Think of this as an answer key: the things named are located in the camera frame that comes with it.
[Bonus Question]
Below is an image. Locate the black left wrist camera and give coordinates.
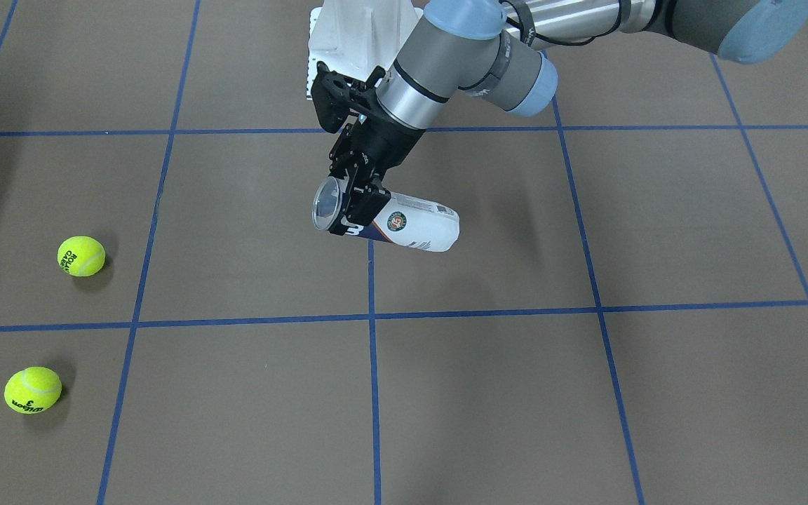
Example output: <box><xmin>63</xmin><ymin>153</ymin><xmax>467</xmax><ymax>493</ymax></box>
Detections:
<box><xmin>310</xmin><ymin>61</ymin><xmax>386</xmax><ymax>133</ymax></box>

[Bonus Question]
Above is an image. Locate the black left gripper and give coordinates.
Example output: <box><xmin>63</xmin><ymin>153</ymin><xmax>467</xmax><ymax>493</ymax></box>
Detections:
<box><xmin>328</xmin><ymin>115</ymin><xmax>424</xmax><ymax>238</ymax></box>

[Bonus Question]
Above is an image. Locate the white tennis ball can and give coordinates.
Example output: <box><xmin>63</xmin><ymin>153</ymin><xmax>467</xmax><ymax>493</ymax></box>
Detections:
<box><xmin>311</xmin><ymin>178</ymin><xmax>461</xmax><ymax>253</ymax></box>

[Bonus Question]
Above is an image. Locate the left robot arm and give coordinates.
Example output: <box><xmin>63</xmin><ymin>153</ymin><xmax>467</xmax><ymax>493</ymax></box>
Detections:
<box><xmin>309</xmin><ymin>1</ymin><xmax>808</xmax><ymax>252</ymax></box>

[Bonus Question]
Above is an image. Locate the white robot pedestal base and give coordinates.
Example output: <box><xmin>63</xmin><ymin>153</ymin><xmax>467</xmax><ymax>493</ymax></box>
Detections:
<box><xmin>306</xmin><ymin>1</ymin><xmax>423</xmax><ymax>100</ymax></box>

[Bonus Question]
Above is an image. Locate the yellow Roland Garros tennis ball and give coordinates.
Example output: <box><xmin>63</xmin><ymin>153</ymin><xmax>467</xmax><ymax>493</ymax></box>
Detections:
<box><xmin>58</xmin><ymin>236</ymin><xmax>106</xmax><ymax>277</ymax></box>

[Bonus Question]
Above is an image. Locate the yellow Wilson tennis ball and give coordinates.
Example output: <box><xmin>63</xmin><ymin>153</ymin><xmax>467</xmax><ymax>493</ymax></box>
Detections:
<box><xmin>4</xmin><ymin>365</ymin><xmax>63</xmax><ymax>415</ymax></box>

